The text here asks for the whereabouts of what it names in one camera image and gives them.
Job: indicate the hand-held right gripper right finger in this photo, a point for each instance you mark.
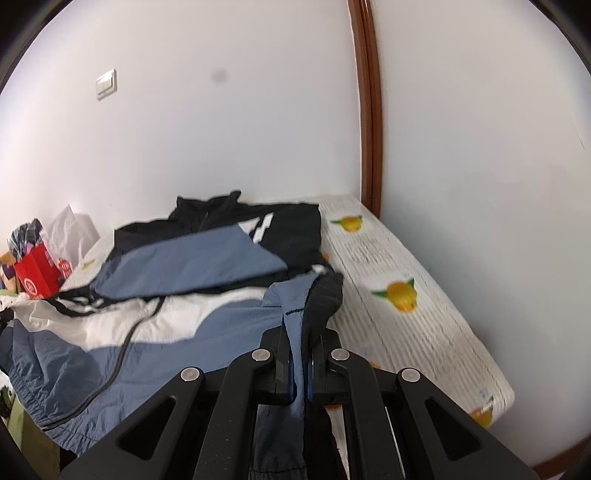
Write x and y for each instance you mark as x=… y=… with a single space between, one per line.
x=319 y=378

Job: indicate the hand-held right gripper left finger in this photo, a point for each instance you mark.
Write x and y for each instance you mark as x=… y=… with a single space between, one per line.
x=280 y=369

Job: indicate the black white blue jacket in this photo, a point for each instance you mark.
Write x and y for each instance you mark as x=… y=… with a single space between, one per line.
x=184 y=323

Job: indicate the white plastic bag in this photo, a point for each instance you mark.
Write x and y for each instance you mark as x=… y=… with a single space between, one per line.
x=69 y=230

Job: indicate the olive green cloth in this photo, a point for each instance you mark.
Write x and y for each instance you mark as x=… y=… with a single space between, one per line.
x=37 y=443

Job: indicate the red paper bag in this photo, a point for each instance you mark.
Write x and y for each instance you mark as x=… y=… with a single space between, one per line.
x=39 y=274

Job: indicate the dark plaid cloth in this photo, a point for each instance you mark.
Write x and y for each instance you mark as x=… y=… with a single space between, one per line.
x=25 y=237

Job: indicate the brown wooden door frame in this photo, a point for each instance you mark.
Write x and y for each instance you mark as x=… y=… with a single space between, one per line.
x=369 y=115

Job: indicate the white wall light switch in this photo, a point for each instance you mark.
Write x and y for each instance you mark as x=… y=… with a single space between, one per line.
x=106 y=84

